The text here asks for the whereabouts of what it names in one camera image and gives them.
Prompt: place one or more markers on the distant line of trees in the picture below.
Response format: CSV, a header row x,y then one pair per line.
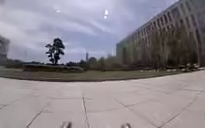
x,y
96,62

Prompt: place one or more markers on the grass strip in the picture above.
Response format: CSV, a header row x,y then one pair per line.
x,y
90,75

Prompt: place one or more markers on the distant tower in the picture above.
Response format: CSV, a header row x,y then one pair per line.
x,y
87,56

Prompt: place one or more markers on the grey stone slab plaza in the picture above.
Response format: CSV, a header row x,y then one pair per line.
x,y
106,96

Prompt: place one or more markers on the tall dark tree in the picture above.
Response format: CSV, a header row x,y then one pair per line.
x,y
58,46

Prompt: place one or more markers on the low trimmed hedge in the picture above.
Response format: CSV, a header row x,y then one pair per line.
x,y
50,67

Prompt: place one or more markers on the row of trees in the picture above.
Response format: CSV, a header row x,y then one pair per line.
x,y
163,50

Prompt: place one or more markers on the robot's own part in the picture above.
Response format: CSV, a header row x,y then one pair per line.
x,y
125,126
66,125

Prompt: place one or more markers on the parked vehicles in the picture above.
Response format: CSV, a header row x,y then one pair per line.
x,y
190,66

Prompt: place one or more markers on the large pale curved building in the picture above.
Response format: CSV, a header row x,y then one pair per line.
x,y
176,16

